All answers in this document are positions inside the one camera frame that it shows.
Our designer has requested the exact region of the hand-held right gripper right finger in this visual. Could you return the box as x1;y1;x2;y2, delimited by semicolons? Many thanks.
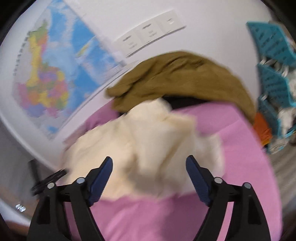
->
186;155;271;241

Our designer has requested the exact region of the cream garment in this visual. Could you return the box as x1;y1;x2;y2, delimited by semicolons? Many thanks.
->
61;98;226;202

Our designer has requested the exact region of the colourful wall map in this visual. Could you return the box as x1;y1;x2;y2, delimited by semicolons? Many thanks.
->
11;0;126;140

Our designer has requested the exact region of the pink bed sheet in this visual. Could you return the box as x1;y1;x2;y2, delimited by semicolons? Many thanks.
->
62;100;285;241

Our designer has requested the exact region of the olive brown garment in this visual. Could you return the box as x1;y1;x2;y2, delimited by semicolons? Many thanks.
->
106;51;256;126

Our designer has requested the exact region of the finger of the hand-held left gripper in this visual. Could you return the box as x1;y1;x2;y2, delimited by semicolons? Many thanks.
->
31;183;48;197
43;170;69;184

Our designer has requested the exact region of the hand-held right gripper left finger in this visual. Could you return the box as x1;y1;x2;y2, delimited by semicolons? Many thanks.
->
26;156;114;241

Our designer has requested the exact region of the grey brown door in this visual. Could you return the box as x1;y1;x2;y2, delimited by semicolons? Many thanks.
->
0;160;47;220

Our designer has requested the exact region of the orange cloth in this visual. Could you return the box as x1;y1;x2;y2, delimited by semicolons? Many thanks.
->
253;112;273;146

